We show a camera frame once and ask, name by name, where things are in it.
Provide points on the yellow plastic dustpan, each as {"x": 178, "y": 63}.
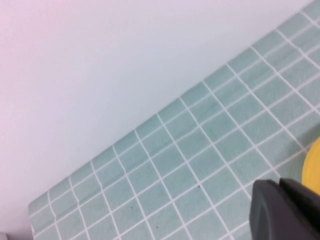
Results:
{"x": 312, "y": 165}

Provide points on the green tile-pattern table mat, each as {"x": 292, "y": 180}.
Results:
{"x": 175, "y": 162}

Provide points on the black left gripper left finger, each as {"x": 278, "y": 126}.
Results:
{"x": 267, "y": 215}

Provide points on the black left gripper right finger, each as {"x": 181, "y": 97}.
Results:
{"x": 305, "y": 210}

